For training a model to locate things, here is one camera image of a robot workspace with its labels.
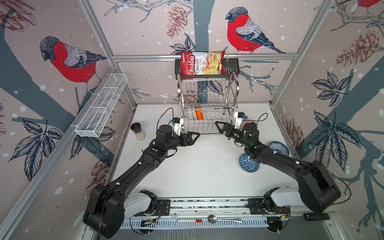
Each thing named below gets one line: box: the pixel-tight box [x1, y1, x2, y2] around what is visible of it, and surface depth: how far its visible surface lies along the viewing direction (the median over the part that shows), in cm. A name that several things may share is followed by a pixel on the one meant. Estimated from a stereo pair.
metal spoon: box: [208, 215, 242, 224], surface depth 71 cm
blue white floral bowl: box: [269, 141, 289, 157], surface depth 94 cm
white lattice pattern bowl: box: [191, 110, 197, 121], surface depth 100 cm
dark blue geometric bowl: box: [239, 153, 260, 173], surface depth 87 cm
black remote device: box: [303, 213, 331, 221], surface depth 70 cm
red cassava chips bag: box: [180, 50, 226, 76], surface depth 90 cm
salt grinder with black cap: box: [130, 122, 146, 141], surface depth 95 cm
